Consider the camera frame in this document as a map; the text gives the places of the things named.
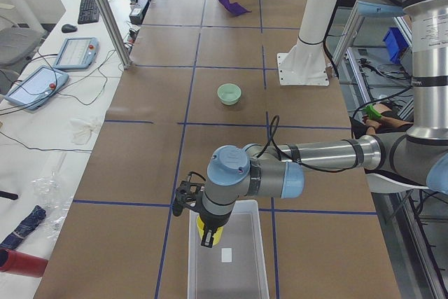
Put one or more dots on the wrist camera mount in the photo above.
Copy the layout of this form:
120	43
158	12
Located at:
189	195

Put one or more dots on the aluminium frame post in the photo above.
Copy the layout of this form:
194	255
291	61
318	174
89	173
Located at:
114	32

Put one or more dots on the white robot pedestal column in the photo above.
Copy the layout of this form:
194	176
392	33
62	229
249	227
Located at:
306	64

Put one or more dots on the near teach pendant tablet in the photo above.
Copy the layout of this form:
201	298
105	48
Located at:
34	91

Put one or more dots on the clear plastic storage box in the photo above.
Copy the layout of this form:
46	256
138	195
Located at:
235	267

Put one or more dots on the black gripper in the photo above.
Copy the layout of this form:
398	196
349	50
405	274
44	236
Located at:
212	221

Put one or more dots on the black computer mouse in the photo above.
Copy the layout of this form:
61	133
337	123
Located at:
68	28

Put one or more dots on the grey office chair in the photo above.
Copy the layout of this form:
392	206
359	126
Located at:
17	43

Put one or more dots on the purple cloth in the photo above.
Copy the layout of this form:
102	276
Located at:
234	8

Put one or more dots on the blue parts bin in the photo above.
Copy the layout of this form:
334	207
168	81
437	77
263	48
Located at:
395	44

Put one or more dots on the green handled tool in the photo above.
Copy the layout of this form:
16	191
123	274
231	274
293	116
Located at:
371	112

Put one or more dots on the crumpled clear plastic wrap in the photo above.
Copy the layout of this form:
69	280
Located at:
55	200

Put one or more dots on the black keyboard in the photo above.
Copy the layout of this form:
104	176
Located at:
88	12

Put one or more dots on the teach pendant tablet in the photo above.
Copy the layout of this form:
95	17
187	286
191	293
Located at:
76	53
34	91

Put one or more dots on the yellow plastic cup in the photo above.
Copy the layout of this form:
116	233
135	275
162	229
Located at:
216	235

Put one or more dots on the folded dark blue umbrella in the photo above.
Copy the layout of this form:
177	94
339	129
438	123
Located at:
24	228

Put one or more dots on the light green bowl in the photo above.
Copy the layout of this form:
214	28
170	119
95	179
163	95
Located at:
229	93

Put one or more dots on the seated person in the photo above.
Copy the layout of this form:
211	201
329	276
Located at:
388	123

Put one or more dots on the far teach pendant tablet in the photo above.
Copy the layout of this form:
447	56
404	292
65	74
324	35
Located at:
76	53

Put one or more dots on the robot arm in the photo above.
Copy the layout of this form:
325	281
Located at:
418	154

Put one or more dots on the red cylinder bottle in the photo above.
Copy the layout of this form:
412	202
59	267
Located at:
15	262

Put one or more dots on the black power box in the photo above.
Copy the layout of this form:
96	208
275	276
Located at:
138	12

